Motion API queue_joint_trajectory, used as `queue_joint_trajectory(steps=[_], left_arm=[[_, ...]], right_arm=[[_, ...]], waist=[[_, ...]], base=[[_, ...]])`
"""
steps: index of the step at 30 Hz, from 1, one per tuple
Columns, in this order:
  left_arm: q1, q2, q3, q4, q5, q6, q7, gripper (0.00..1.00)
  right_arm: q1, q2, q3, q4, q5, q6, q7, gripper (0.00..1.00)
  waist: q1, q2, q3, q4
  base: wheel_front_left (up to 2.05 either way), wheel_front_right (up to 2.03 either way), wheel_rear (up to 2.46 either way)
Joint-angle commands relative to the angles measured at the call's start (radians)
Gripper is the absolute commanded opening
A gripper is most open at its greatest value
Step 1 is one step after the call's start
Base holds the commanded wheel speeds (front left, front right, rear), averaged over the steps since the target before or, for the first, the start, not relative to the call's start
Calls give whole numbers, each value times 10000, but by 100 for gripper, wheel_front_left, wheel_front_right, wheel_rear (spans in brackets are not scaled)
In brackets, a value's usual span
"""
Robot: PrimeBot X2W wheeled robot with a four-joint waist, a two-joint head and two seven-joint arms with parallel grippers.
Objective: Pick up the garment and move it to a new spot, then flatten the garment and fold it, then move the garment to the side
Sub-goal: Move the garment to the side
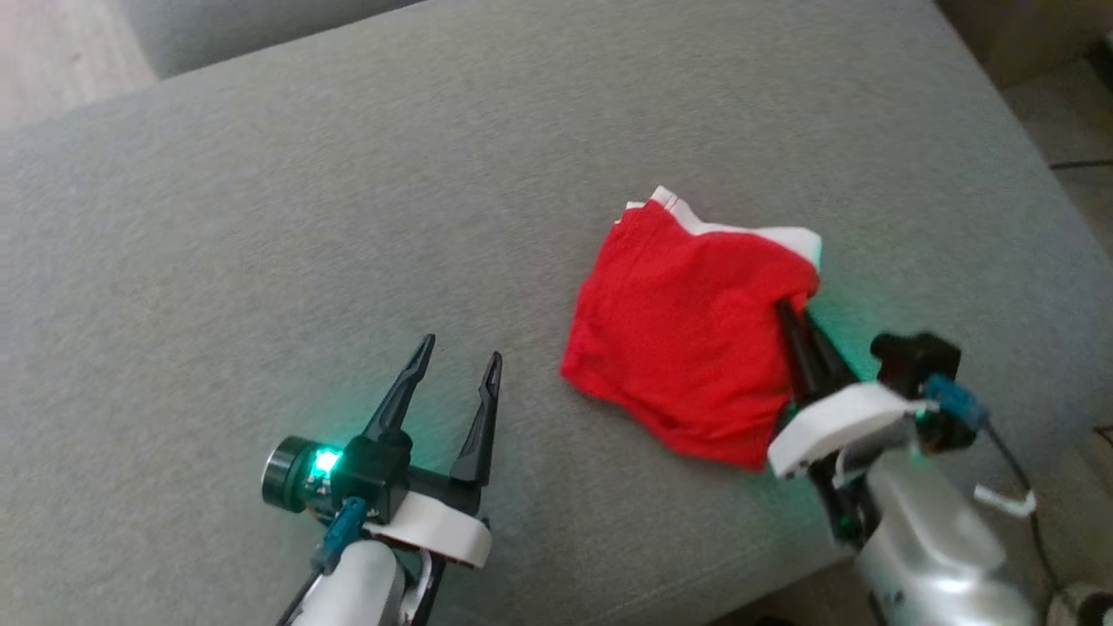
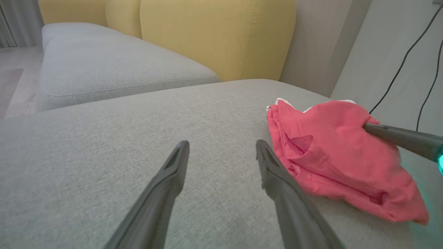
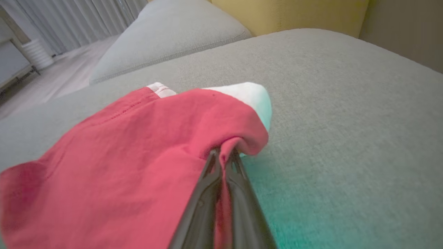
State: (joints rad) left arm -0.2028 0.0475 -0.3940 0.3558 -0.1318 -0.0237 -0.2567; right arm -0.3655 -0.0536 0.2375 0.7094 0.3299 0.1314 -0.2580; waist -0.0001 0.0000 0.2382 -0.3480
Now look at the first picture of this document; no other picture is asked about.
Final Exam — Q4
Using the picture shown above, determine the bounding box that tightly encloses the grey sofa back cushion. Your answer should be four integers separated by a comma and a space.
120, 0, 429, 80

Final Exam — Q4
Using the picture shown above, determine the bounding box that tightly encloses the grey fabric sofa seat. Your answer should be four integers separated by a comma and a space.
0, 0, 1113, 626

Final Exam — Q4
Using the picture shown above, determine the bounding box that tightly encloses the white cable clip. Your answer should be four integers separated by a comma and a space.
973, 483, 1038, 519

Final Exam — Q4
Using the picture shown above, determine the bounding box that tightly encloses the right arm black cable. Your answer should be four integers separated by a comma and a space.
981, 416, 1063, 596

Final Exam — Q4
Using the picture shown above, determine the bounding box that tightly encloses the red white sports jersey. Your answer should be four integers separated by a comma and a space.
560, 185, 823, 471

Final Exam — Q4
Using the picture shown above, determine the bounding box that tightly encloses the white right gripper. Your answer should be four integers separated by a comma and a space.
766, 297, 938, 481

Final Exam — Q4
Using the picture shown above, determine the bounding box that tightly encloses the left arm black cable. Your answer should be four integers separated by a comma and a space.
277, 497, 368, 626

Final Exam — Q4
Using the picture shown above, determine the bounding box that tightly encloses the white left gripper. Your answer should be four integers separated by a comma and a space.
360, 334, 504, 570

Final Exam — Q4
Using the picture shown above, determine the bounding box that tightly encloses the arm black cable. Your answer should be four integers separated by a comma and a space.
277, 497, 368, 626
981, 416, 1063, 596

